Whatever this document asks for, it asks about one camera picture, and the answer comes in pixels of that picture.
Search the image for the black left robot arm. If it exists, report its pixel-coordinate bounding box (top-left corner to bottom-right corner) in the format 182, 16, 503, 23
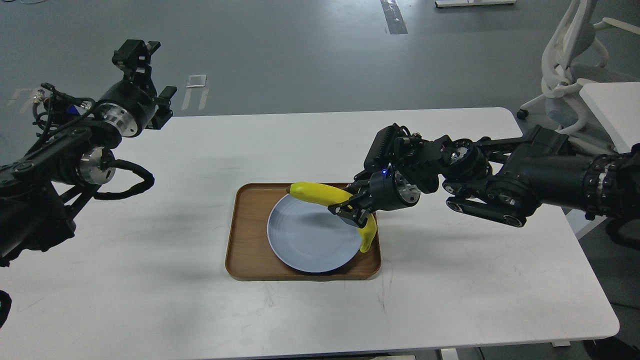
0, 39, 178, 268

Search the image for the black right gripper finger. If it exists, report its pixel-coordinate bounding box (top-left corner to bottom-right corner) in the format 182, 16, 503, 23
327, 193, 377, 230
343, 180, 373, 199

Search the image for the white floor board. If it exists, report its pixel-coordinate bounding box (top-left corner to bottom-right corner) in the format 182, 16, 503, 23
434, 0, 517, 9

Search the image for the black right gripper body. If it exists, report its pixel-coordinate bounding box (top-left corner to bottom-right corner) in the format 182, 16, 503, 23
369, 171, 421, 211

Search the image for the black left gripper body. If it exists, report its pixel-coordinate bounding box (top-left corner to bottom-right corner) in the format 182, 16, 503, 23
97, 79, 157, 138

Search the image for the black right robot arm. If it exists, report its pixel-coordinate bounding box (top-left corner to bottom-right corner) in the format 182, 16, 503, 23
327, 124, 639, 249

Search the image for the yellow banana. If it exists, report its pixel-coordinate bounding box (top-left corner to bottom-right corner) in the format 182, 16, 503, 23
286, 181, 378, 253

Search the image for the brown wooden tray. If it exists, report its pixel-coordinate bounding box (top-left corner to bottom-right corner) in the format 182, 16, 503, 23
225, 182, 382, 281

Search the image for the white side table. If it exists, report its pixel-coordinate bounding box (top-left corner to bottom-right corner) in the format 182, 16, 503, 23
579, 82, 640, 153

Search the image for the white office chair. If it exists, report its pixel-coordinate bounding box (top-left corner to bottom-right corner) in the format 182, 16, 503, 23
516, 0, 640, 152

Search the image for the light blue plate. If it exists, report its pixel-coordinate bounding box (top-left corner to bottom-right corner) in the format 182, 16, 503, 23
266, 194, 361, 274

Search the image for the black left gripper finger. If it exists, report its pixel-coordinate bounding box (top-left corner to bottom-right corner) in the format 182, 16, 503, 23
111, 39, 162, 85
150, 86, 178, 130

